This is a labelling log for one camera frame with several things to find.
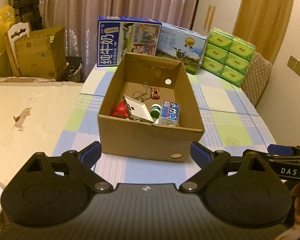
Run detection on open cardboard box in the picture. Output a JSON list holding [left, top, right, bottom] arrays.
[[97, 53, 205, 162]]

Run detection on white carved chair back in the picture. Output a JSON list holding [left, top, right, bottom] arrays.
[[4, 22, 31, 77]]

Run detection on black toy car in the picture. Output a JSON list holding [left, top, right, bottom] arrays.
[[151, 86, 160, 100]]

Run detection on green tissue pack bundle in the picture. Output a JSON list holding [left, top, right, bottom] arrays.
[[201, 28, 256, 87]]

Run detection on red toy figure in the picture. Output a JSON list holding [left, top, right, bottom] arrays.
[[111, 101, 129, 119]]

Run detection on white square tray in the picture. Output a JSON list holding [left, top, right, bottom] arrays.
[[123, 95, 154, 123]]

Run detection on blue milk carton box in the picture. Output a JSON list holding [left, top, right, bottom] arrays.
[[97, 16, 162, 67]]

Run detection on beige cartoon bedsheet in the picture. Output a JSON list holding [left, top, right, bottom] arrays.
[[0, 78, 83, 185]]

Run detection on double wall socket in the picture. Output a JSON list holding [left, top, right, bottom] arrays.
[[287, 55, 300, 77]]

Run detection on wooden door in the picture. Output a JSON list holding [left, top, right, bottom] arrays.
[[233, 0, 294, 63]]

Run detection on green white small bottle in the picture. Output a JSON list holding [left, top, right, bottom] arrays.
[[150, 103, 161, 119]]

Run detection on cow picture milk box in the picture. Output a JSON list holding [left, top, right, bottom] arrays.
[[155, 23, 207, 75]]

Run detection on checkered tablecloth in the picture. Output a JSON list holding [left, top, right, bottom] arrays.
[[53, 67, 275, 185]]

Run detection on folded black hand cart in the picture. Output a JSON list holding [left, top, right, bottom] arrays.
[[9, 0, 43, 31]]

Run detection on background cardboard box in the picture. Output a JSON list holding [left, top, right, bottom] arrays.
[[16, 26, 66, 80]]

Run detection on quilted beige chair cushion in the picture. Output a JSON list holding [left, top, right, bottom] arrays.
[[241, 52, 273, 107]]

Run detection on blue dental floss box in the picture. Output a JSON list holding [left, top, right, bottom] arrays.
[[158, 101, 180, 126]]

